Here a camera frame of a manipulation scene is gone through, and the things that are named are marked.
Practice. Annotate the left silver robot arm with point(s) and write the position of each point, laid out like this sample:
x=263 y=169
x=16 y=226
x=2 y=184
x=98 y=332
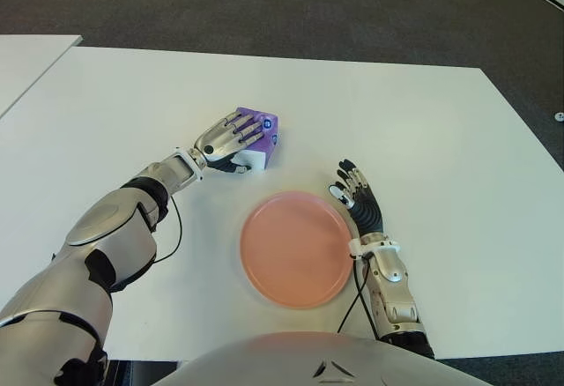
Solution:
x=106 y=227

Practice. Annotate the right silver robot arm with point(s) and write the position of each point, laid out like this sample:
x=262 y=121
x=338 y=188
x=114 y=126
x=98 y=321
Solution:
x=392 y=276

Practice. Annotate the silver robot torso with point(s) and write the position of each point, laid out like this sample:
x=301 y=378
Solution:
x=286 y=359

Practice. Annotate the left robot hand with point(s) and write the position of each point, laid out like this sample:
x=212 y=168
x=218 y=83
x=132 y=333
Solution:
x=220 y=141

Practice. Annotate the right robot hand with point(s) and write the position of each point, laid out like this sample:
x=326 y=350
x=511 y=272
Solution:
x=368 y=214

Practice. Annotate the small white floor object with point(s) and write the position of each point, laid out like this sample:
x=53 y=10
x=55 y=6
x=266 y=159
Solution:
x=559 y=116

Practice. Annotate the purple tissue paper pack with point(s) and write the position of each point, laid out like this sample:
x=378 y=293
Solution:
x=266 y=146

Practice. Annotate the pink round plate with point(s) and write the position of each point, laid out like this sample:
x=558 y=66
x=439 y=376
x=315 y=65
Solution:
x=295 y=254

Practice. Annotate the white side table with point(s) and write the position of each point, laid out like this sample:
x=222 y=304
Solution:
x=26 y=62

